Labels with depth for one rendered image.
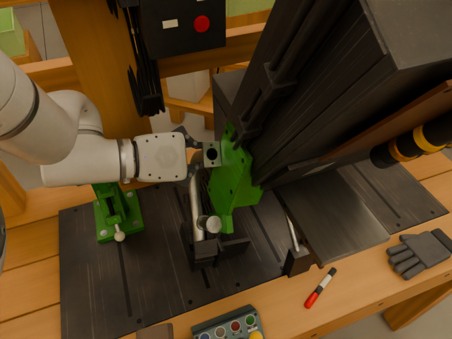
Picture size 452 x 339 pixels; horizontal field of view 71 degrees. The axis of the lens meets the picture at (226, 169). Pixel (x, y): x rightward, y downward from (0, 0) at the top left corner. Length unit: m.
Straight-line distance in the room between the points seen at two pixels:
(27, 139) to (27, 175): 2.23
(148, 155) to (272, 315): 0.48
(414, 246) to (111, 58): 0.91
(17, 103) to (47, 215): 0.76
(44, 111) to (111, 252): 0.59
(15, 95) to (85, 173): 0.27
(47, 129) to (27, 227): 0.71
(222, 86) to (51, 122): 0.49
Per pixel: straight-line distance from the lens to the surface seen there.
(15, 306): 1.01
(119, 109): 0.91
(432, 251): 1.02
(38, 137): 0.44
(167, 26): 0.70
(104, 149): 0.62
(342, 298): 0.89
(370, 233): 0.72
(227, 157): 0.67
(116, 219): 0.89
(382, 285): 0.94
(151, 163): 0.64
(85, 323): 0.89
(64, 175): 0.62
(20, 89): 0.39
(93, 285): 0.92
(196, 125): 2.65
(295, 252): 0.79
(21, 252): 1.09
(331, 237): 0.68
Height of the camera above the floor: 1.69
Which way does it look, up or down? 48 degrees down
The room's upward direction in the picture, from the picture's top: 1 degrees counter-clockwise
